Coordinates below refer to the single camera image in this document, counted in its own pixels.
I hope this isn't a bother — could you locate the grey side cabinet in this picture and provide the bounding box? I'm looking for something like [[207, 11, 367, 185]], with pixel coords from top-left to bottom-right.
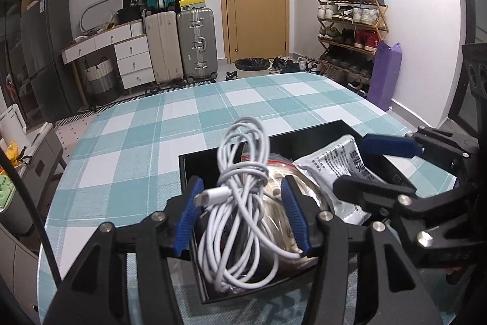
[[0, 123, 65, 238]]

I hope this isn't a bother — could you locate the white charging cable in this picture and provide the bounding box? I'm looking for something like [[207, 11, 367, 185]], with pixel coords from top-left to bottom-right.
[[196, 115, 305, 293]]

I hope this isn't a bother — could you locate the grey foil packet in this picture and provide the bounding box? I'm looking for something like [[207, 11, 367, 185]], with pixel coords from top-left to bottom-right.
[[297, 135, 381, 227]]

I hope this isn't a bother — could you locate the beige suitcase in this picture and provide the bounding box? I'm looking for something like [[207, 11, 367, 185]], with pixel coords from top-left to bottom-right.
[[145, 10, 185, 84]]

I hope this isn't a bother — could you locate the pile of loose shoes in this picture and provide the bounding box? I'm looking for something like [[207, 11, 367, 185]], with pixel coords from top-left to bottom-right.
[[224, 56, 324, 80]]

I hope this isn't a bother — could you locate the zip bag of cream rope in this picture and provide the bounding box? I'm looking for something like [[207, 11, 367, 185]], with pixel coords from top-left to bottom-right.
[[240, 152, 335, 261]]

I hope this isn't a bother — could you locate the yellow plastic bag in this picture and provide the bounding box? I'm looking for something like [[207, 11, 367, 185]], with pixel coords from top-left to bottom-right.
[[0, 142, 19, 168]]

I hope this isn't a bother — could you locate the black cable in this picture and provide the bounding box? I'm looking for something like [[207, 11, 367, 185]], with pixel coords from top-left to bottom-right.
[[0, 150, 63, 288]]

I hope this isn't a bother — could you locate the woven laundry basket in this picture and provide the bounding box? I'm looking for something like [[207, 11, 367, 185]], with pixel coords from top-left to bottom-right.
[[83, 58, 119, 105]]

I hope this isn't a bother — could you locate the grey fridge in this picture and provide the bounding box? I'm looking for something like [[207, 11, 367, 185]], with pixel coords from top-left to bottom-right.
[[21, 0, 82, 116]]

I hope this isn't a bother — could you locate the oval white frame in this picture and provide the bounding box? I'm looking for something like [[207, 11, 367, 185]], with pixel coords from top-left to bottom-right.
[[81, 0, 122, 32]]

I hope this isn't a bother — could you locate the trash bin with black liner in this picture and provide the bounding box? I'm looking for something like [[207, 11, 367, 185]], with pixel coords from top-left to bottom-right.
[[235, 58, 269, 79]]

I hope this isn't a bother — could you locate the dark glass cabinet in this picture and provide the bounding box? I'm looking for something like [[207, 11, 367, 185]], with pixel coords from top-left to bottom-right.
[[0, 1, 42, 131]]

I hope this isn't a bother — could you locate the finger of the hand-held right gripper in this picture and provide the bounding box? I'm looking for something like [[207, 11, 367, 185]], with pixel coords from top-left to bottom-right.
[[359, 126, 481, 173], [332, 175, 477, 224]]

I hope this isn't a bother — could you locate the silver suitcase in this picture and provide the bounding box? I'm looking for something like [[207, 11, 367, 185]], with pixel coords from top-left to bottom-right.
[[177, 8, 218, 80]]

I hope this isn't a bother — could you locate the black shopping bag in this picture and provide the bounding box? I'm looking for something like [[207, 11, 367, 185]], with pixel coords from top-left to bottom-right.
[[118, 0, 143, 23]]

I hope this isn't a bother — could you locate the black cardboard box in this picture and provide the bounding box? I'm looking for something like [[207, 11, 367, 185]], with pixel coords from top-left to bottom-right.
[[178, 119, 457, 305]]

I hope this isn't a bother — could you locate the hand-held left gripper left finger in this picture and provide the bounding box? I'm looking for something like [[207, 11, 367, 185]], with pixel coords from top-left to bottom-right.
[[42, 176, 204, 325]]

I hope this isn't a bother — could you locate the wooden shoe rack with shoes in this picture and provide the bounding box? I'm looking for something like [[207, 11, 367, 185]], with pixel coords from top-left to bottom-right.
[[313, 0, 385, 97]]

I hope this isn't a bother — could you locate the purple fabric bag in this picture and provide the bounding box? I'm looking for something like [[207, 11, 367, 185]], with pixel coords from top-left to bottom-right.
[[367, 41, 403, 111]]

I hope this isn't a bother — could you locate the person's right hand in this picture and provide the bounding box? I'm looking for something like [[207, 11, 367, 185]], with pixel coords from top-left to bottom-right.
[[444, 266, 464, 287]]

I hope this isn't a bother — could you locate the white desk with drawers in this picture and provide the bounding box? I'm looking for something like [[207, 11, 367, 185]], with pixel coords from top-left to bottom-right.
[[61, 20, 155, 97]]

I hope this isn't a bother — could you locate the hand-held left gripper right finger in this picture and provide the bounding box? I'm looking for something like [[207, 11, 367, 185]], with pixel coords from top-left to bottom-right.
[[281, 176, 444, 325]]

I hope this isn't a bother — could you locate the green plastic box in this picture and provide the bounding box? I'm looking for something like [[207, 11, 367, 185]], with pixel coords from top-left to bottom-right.
[[0, 173, 10, 211]]

